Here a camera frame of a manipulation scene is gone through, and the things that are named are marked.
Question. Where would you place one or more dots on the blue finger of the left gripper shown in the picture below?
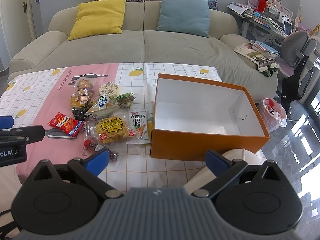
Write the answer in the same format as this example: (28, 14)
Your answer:
(6, 122)
(55, 133)

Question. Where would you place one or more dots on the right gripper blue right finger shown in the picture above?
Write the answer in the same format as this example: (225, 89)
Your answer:
(227, 172)

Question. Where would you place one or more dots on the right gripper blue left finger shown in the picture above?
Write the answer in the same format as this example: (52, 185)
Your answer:
(86, 171)

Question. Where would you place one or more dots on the red snack packet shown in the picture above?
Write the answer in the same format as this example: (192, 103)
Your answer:
(66, 124)

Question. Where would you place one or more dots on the black seaweed snack bag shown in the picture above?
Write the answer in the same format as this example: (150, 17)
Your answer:
(79, 113)

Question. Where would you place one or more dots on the yellow waffle snack bag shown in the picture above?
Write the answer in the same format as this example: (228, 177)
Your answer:
(111, 129)

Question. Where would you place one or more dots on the orange dried fruit bag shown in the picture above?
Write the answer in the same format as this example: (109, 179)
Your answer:
(83, 91)

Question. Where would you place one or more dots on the white gluten stick packet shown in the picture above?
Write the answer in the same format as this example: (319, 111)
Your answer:
(139, 124)

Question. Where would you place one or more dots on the cream puff snack bag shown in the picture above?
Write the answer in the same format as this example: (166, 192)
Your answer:
(101, 107)

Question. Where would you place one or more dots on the green pickle snack packet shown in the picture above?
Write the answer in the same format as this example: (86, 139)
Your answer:
(125, 100)

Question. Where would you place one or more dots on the small cola bottle candy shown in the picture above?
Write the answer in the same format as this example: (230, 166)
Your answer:
(113, 156)

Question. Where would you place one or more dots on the pink checkered tablecloth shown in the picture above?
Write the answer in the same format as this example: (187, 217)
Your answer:
(35, 98)

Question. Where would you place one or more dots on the orange cardboard box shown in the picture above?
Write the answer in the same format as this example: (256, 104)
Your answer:
(193, 115)

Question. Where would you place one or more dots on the round rice cracker packet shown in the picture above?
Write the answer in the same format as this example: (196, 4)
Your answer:
(110, 89)

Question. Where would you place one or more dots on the pink trash bin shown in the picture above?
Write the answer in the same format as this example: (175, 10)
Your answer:
(273, 114)

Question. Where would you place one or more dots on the stack of books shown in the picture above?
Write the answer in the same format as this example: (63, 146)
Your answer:
(264, 61)

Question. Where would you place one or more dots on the yellow cushion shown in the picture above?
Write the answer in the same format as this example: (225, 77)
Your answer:
(98, 18)

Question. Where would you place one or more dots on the beige fabric sofa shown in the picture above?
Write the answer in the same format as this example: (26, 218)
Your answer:
(140, 41)

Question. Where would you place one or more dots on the grey office chair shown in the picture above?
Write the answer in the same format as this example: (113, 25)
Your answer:
(296, 66)

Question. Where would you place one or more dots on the cluttered desk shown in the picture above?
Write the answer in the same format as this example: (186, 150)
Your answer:
(272, 25)

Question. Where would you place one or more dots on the teal cushion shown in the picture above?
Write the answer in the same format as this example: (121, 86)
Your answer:
(185, 16)

